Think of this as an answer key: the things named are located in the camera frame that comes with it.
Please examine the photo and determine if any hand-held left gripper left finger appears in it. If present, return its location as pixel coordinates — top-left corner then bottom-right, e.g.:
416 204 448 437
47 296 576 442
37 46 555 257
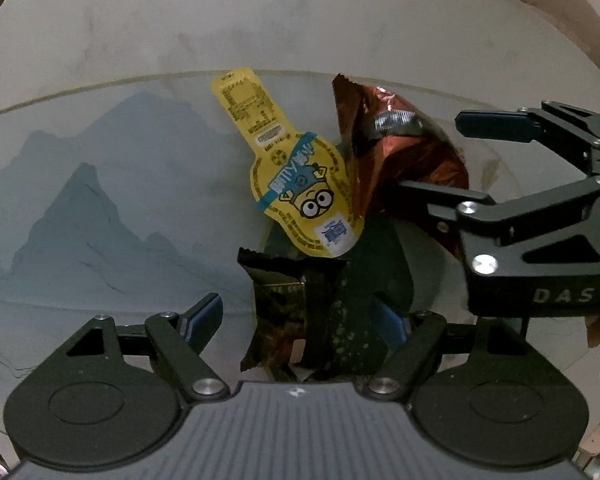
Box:
66 292 230 404

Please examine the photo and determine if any yellow cartoon snack packet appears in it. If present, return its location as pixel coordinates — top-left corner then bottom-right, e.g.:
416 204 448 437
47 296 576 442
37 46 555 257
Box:
210 65 364 260

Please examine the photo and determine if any dark green snack packet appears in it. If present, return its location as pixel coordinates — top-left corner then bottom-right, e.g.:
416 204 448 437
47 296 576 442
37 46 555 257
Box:
324 212 417 384

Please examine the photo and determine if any black snack packet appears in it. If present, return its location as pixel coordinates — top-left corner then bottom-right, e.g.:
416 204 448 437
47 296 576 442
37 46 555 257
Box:
237 247 354 379

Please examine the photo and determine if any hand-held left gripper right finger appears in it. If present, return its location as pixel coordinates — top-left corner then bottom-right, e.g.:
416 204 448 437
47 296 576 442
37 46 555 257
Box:
364 297 532 402

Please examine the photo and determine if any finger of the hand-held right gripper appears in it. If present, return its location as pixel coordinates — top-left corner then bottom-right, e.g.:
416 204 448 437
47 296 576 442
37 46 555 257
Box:
379 175 600 262
454 101 600 177

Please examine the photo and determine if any red-brown foil snack bag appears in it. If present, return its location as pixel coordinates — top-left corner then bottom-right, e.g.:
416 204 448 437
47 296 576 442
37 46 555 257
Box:
331 73 472 262

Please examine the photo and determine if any pink cloth covered chair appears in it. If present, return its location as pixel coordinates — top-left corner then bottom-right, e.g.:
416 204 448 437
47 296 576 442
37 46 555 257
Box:
467 0 600 87

